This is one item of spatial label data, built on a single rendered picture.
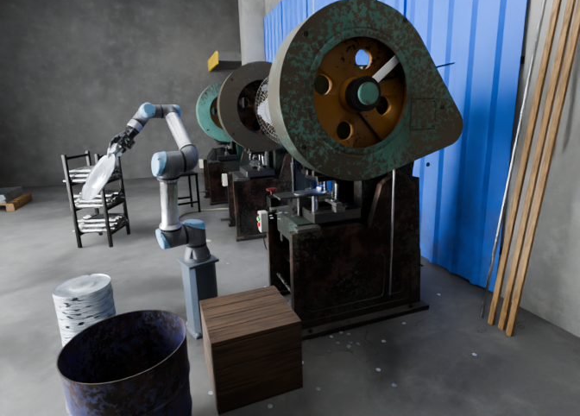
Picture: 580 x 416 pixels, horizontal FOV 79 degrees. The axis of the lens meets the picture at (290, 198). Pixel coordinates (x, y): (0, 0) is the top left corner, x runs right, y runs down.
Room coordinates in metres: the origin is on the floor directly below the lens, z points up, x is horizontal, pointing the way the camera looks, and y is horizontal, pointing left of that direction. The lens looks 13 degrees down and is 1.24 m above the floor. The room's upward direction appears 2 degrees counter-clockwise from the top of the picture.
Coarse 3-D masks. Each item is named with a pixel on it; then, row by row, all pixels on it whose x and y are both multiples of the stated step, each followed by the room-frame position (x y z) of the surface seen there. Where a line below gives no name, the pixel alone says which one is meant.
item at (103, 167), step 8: (104, 160) 1.97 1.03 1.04; (112, 160) 1.90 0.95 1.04; (96, 168) 1.98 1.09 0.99; (104, 168) 1.88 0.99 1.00; (88, 176) 1.98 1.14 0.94; (96, 176) 1.90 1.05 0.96; (104, 176) 1.84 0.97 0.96; (88, 184) 1.92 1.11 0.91; (96, 184) 1.84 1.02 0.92; (104, 184) 1.77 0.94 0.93; (88, 192) 1.86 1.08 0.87; (96, 192) 1.79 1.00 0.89; (88, 200) 1.80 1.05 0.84
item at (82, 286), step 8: (72, 280) 1.93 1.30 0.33; (80, 280) 1.93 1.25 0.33; (88, 280) 1.91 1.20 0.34; (96, 280) 1.92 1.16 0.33; (104, 280) 1.91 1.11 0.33; (56, 288) 1.83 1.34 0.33; (64, 288) 1.83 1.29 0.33; (72, 288) 1.82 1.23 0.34; (80, 288) 1.81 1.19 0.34; (88, 288) 1.82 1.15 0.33; (96, 288) 1.82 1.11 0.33; (56, 296) 1.73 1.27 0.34; (64, 296) 1.74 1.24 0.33; (72, 296) 1.74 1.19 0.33; (80, 296) 1.73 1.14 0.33
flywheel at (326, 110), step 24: (336, 48) 1.74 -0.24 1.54; (360, 48) 1.79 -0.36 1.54; (384, 48) 1.83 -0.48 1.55; (336, 72) 1.74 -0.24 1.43; (360, 72) 1.79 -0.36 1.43; (384, 72) 1.77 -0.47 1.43; (336, 96) 1.74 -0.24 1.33; (360, 96) 1.64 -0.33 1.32; (384, 96) 1.85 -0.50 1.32; (336, 120) 1.74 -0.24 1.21; (360, 120) 1.79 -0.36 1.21; (384, 120) 1.83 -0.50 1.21; (360, 144) 1.79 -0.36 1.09
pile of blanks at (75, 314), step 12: (108, 288) 1.86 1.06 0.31; (60, 300) 1.72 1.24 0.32; (72, 300) 1.72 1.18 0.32; (84, 300) 1.74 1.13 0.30; (96, 300) 1.77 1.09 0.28; (108, 300) 1.85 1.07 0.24; (60, 312) 1.73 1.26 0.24; (72, 312) 1.72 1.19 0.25; (84, 312) 1.74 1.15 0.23; (96, 312) 1.76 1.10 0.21; (108, 312) 1.84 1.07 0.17; (60, 324) 1.74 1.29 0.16; (72, 324) 1.72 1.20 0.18; (84, 324) 1.73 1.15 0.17; (72, 336) 1.73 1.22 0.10
